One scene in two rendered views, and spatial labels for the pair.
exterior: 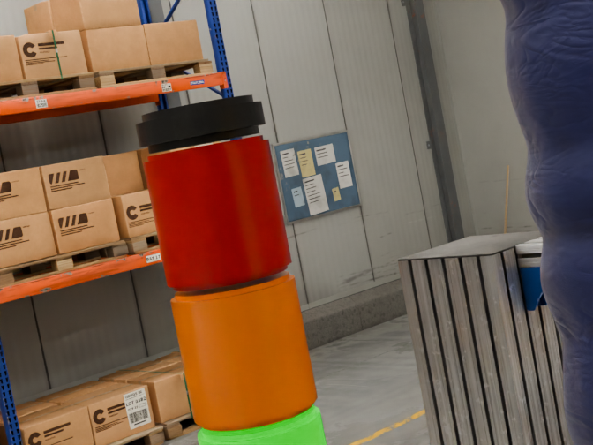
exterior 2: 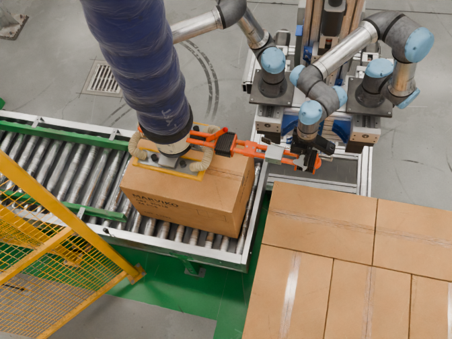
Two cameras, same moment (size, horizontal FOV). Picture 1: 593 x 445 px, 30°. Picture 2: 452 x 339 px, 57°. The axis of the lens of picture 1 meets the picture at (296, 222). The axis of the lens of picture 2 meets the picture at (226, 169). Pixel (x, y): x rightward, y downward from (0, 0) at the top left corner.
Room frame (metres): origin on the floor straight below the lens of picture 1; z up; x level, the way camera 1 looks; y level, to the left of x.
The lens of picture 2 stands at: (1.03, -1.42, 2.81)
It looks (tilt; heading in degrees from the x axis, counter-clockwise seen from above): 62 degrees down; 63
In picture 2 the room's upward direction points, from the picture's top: 11 degrees counter-clockwise
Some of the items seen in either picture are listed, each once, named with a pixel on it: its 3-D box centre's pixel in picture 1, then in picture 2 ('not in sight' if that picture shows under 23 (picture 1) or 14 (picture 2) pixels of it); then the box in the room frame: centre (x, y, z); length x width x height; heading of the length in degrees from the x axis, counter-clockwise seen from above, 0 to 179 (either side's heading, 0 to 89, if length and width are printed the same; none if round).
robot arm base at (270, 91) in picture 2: not in sight; (272, 80); (1.94, -0.35, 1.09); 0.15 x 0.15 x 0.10
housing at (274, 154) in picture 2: not in sight; (274, 155); (1.60, -0.77, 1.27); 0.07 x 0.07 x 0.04; 36
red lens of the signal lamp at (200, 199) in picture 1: (218, 212); not in sight; (0.43, 0.03, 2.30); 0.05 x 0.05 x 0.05
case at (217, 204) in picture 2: not in sight; (192, 181); (1.34, -0.39, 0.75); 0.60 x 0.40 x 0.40; 127
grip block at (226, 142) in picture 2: not in sight; (225, 143); (1.47, -0.60, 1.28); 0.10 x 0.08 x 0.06; 36
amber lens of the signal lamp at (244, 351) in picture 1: (244, 348); not in sight; (0.43, 0.03, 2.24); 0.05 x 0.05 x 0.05
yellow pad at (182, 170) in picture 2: not in sight; (169, 162); (1.24, -0.45, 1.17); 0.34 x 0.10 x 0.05; 126
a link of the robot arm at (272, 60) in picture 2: not in sight; (272, 64); (1.94, -0.35, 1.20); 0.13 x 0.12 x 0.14; 71
